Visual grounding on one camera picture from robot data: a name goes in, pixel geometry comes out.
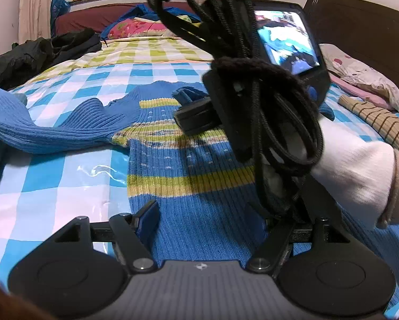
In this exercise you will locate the person's right hand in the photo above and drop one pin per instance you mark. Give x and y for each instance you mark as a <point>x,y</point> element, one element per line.
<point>352,173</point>

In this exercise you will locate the pink cloth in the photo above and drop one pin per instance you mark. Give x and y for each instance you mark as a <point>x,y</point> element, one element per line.
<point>352,88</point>

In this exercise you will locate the beige striped cloth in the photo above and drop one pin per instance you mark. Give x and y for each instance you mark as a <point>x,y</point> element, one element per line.
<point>382,120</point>

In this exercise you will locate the green checked bed sheet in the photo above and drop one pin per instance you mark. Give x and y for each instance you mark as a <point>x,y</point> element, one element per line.
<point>136,53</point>

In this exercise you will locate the blue plastic bag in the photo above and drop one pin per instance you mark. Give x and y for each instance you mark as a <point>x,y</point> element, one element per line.
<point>58,10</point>

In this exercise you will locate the pink floral bedding pile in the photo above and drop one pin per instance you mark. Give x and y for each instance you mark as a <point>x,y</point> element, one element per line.
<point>143,10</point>

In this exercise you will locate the pink floral pillow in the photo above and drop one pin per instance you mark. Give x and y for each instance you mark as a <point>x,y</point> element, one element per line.
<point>136,28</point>

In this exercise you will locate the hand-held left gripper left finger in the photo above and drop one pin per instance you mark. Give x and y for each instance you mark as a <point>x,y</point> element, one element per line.
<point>148,221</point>

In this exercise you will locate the white floral pillow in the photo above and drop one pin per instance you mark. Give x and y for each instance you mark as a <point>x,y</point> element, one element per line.
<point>359,70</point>

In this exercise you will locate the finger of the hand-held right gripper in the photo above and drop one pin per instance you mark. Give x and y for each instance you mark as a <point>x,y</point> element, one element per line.
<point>194,115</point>

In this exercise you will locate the blue striped knit sweater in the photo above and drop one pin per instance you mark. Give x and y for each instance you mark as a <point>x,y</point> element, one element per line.
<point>199,180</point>

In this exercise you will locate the cream curtain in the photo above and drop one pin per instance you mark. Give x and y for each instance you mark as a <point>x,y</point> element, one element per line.
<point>34,3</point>

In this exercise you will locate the black jacket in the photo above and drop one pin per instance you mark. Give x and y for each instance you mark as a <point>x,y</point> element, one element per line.
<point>36,53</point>

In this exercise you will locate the dark wooden headboard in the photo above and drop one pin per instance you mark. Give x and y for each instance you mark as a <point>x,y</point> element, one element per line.
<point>362,30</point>

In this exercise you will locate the maroon padded headboard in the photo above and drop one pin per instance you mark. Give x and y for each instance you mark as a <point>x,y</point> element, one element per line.
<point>83,20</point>

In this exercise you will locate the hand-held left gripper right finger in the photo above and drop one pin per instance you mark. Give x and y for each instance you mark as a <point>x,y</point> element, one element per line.
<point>268,250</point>

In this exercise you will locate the blue checked bed sheet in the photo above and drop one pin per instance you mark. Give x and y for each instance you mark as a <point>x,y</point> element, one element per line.
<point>53,180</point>

